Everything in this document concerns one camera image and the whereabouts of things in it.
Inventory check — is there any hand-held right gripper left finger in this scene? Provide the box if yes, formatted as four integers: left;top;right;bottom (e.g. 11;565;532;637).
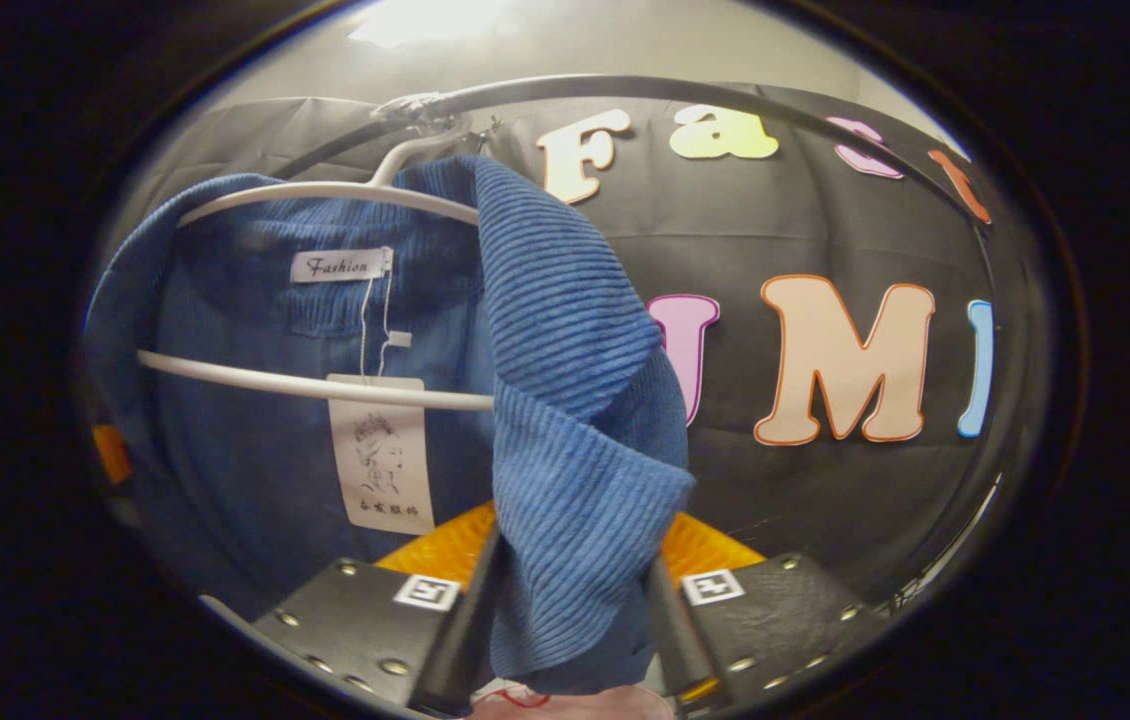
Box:
255;500;504;716

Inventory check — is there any white clothes hanger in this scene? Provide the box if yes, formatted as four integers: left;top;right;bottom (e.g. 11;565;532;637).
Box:
137;95;496;413

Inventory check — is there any black clothes rack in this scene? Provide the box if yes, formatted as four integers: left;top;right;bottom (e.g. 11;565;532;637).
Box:
275;75;996;231

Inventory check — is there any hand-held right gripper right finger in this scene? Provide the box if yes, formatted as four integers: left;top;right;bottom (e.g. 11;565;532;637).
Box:
643;512;871;716

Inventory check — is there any white paper hang tag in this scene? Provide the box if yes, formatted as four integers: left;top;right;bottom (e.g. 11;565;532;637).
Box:
327;374;436;536

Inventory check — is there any black backdrop cloth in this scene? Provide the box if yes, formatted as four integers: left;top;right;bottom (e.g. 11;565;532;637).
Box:
105;80;1056;601

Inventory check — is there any blue corduroy shirt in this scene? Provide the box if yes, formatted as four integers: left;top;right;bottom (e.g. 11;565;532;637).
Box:
85;155;696;696

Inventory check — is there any pink laundry hamper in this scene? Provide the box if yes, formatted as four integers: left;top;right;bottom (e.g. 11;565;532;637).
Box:
470;680;676;720

